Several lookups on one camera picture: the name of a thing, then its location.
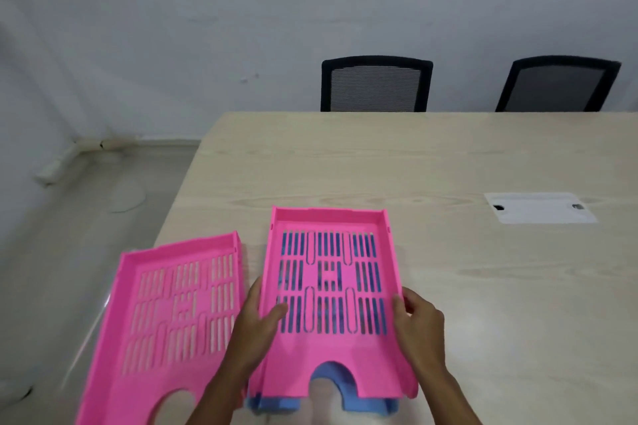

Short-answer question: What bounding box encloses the black mesh office chair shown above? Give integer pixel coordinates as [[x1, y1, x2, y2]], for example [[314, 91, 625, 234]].
[[320, 56, 434, 113], [495, 56, 622, 113]]

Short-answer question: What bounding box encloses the pink slotted paper tray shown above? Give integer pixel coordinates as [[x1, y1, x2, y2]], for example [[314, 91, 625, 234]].
[[248, 206, 420, 401], [75, 232, 249, 425]]

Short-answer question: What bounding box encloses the person's left hand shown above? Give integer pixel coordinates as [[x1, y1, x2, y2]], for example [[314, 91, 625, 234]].
[[224, 277, 289, 382]]

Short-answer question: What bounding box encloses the person's right forearm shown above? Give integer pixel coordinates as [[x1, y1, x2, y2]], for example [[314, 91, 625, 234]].
[[418, 371, 483, 425]]

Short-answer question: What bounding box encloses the person's right hand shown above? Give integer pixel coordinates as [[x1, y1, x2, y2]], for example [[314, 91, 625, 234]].
[[392, 287, 447, 383]]

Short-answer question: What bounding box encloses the white floor cable trunking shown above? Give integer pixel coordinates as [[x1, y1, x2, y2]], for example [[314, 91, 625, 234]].
[[33, 136, 141, 186]]

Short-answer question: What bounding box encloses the person's left forearm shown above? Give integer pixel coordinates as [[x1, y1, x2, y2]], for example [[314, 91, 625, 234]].
[[185, 364, 250, 425]]

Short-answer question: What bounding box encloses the white table cable cover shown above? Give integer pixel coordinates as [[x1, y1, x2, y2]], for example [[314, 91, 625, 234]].
[[484, 192, 598, 225]]

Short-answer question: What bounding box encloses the blue paper tray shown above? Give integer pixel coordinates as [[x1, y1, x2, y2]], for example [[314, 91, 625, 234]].
[[248, 230, 400, 415]]

